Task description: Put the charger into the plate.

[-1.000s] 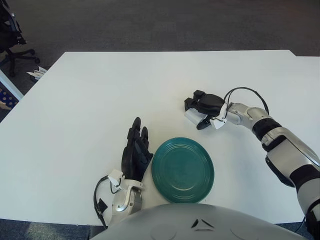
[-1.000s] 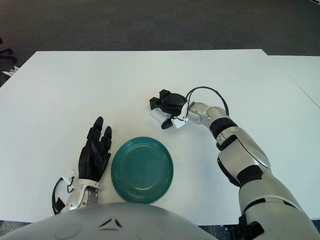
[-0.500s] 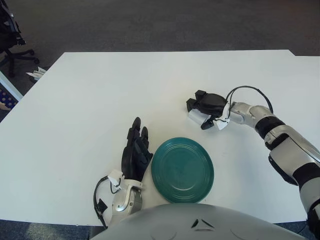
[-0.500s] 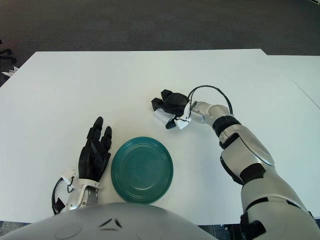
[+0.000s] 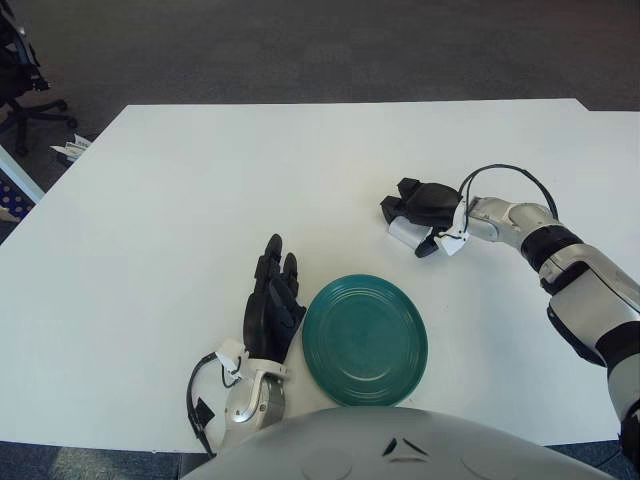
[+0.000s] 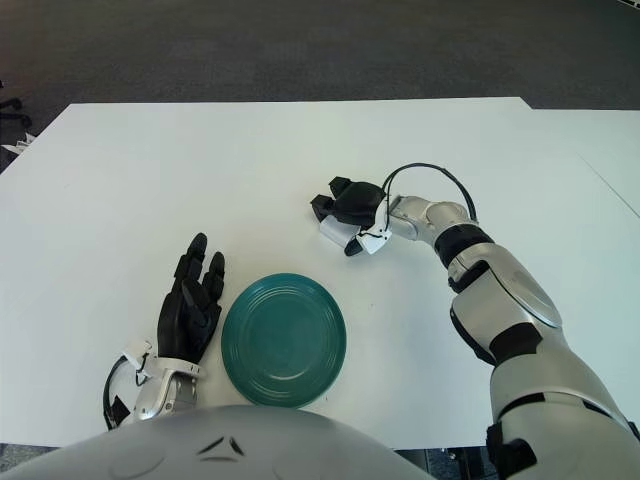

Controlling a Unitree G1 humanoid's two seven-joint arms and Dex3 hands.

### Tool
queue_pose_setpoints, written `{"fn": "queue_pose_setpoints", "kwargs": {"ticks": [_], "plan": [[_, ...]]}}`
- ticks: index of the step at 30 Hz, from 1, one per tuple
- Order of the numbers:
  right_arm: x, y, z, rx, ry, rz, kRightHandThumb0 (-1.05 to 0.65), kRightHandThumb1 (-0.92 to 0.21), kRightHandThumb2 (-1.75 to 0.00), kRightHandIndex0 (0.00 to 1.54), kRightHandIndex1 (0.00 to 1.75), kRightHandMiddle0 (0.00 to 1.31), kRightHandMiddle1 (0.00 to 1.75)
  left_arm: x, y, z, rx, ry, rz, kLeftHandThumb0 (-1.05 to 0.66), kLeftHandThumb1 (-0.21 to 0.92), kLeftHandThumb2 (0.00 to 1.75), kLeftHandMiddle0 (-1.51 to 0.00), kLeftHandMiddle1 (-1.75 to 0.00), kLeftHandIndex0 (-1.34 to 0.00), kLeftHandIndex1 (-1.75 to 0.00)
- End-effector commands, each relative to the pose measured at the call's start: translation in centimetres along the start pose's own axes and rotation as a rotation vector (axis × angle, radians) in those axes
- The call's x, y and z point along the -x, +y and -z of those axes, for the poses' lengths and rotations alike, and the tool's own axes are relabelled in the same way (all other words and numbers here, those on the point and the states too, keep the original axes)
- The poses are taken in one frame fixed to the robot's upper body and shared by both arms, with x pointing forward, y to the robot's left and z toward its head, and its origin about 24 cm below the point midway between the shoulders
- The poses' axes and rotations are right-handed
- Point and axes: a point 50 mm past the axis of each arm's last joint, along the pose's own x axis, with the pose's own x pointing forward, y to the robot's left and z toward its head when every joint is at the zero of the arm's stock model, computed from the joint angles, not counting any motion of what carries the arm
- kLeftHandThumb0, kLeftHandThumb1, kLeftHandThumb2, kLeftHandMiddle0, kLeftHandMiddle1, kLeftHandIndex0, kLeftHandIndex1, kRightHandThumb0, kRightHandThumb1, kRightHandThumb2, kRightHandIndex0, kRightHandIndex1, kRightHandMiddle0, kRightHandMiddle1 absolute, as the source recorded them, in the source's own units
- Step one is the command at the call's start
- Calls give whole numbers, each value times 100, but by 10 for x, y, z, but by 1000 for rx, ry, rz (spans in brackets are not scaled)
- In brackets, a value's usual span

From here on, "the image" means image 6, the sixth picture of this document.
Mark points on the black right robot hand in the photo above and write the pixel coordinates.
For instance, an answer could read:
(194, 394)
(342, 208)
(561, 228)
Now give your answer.
(357, 202)

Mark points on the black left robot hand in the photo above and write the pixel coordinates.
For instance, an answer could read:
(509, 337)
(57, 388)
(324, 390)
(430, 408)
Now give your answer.
(182, 315)

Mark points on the white charger block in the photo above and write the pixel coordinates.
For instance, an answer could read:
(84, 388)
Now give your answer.
(336, 231)

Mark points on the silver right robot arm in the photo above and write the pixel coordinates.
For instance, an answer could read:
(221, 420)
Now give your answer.
(510, 310)

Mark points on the dark green ribbed plate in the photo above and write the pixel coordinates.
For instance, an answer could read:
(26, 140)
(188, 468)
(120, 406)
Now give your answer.
(282, 345)

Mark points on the grey robot torso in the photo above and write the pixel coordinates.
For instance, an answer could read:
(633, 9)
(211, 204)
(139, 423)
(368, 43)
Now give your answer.
(220, 450)

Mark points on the white folded paper scrap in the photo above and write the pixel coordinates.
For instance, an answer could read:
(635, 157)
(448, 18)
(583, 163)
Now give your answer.
(20, 145)

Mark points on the black office chair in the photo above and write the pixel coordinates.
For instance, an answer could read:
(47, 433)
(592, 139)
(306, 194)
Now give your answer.
(17, 119)

